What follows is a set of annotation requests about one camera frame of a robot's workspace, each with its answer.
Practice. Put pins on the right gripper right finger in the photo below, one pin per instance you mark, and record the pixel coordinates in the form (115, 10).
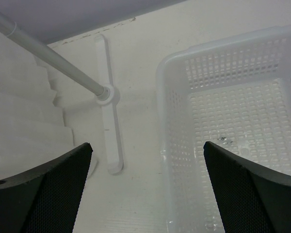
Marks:
(251, 198)

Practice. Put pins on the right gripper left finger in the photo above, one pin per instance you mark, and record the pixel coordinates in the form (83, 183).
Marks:
(46, 198)

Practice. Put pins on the white skirt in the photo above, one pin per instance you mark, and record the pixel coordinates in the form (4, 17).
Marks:
(32, 128)

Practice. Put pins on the clear plastic basket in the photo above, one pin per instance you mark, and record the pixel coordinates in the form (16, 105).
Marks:
(234, 92)

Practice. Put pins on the white and silver clothes rack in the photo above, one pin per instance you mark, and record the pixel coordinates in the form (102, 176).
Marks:
(107, 95)

